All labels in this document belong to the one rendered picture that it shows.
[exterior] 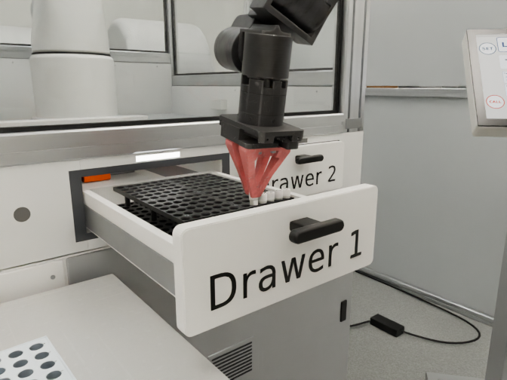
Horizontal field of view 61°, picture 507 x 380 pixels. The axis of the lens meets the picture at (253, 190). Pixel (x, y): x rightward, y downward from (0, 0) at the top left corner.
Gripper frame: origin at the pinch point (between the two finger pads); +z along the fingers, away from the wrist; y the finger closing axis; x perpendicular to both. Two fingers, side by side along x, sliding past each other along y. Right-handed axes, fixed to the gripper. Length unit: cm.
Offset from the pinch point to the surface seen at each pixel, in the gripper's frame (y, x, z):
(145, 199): -10.2, -11.0, 3.8
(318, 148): -24.2, 32.6, 2.7
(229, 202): -2.0, -2.3, 2.2
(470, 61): -22, 78, -18
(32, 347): 3.6, -27.6, 12.6
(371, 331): -54, 107, 98
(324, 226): 14.5, -0.6, -1.2
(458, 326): -36, 143, 95
